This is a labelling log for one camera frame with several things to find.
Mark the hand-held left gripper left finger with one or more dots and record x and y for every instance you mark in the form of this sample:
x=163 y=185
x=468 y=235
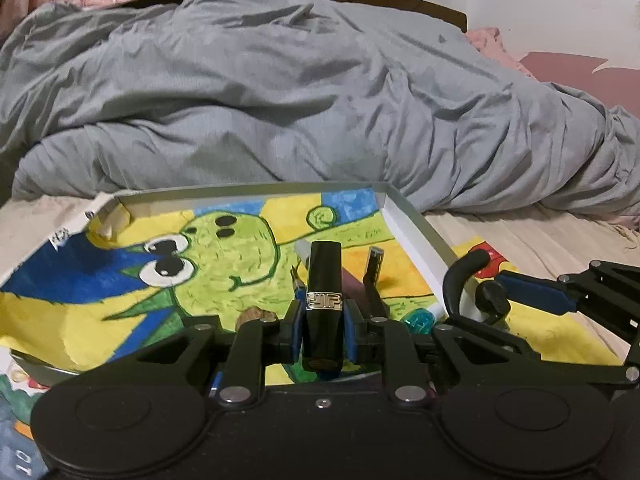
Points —
x=296 y=332

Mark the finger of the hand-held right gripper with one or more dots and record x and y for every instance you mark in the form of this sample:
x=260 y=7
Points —
x=575 y=367
x=537 y=292

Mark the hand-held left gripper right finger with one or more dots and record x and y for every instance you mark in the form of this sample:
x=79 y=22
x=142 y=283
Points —
x=352 y=340

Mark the black lipstick tube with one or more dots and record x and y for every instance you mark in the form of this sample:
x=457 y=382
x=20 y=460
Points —
x=322 y=320

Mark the blue pen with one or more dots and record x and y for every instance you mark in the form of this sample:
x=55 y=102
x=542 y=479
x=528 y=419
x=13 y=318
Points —
x=298 y=287

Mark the teal transparent cap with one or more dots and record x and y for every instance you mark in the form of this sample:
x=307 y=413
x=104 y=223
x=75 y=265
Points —
x=417 y=321

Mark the black flash drive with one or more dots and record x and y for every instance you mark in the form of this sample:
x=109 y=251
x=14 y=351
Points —
x=374 y=275

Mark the black curved plastic gadget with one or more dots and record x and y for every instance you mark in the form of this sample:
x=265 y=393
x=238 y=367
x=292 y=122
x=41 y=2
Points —
x=457 y=280

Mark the silver shallow box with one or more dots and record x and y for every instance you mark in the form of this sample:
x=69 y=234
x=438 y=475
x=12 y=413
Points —
x=420 y=230

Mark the yellow painted drawing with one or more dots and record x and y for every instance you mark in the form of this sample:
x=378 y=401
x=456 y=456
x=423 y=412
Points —
x=550 y=330

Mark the brown walnut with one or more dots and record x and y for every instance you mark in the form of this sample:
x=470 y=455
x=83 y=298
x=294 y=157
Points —
x=256 y=317

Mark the green dinosaur drawing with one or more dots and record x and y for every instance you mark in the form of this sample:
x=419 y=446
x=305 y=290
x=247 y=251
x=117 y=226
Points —
x=215 y=260

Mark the mauve pillow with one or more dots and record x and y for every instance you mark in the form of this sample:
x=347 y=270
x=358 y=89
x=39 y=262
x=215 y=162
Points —
x=580 y=75

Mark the grey duvet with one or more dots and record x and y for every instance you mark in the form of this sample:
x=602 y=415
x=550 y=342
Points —
x=300 y=110

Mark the pink crumpled cloth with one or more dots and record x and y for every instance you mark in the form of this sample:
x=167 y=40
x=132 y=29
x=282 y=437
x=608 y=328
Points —
x=492 y=47

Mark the brown wooden headboard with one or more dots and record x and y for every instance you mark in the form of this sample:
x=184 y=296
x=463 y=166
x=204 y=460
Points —
x=400 y=2

